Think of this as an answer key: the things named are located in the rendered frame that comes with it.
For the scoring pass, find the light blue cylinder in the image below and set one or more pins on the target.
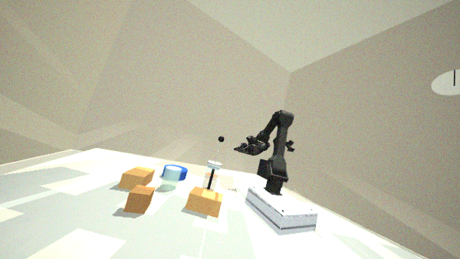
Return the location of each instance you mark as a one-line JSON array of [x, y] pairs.
[[182, 174]]

